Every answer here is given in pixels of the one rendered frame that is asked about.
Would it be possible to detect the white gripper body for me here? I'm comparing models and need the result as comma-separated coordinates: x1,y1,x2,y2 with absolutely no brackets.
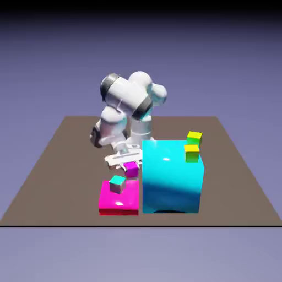
104,149,143,170

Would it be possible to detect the small magenta cube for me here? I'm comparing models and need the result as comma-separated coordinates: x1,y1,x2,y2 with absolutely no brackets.
123,161,139,178

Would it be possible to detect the small cyan cube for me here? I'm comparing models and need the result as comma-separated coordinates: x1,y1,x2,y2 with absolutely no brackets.
109,175,127,195

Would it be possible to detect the small yellow cube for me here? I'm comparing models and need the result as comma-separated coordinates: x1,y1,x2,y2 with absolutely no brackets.
183,144,200,164
187,131,203,149

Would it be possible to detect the large magenta box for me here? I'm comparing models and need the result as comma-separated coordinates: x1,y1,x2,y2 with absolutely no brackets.
99,178,140,216

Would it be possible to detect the large cyan box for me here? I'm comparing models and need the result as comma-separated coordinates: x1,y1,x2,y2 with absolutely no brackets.
142,139,205,214

